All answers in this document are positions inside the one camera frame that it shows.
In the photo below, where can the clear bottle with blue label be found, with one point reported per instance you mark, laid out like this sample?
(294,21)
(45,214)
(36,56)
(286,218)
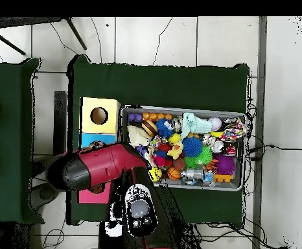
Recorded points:
(209,177)

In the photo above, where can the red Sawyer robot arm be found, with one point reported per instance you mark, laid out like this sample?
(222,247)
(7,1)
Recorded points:
(101,163)

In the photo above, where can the shallow metal mesh bin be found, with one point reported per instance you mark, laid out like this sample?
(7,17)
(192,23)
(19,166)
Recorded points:
(177,110)

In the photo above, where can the wooden box with three holes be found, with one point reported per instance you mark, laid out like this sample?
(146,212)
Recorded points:
(112,127)

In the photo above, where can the toy hamburger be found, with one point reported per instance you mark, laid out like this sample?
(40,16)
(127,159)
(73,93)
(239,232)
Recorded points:
(149,128)

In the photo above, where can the blue spiky ball with eyes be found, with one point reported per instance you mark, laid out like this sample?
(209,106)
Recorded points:
(163,128)

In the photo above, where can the cream cloth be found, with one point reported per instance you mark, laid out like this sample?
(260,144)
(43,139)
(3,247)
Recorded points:
(135,136)

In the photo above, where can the yellow plush duck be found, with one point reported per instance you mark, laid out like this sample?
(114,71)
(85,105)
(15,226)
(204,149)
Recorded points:
(176,150)

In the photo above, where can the yellow foam ball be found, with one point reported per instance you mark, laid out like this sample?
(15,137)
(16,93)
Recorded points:
(156,175)

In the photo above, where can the mint green cloth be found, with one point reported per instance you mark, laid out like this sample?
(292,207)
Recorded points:
(196,124)

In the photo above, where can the green spiky ball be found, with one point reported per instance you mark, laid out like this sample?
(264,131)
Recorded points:
(200,157)

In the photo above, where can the purple spiky ball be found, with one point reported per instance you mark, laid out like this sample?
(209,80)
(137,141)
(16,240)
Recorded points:
(226,164)

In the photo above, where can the black panel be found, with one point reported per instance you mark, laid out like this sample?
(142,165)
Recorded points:
(60,124)

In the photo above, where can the grey stand base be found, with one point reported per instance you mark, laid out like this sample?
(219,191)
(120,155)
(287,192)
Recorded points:
(43,198)

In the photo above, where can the dark green side table cloth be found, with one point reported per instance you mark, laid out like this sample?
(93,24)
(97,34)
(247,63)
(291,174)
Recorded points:
(8,181)

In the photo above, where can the black tripod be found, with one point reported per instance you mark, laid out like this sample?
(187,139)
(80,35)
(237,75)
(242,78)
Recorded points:
(24,21)

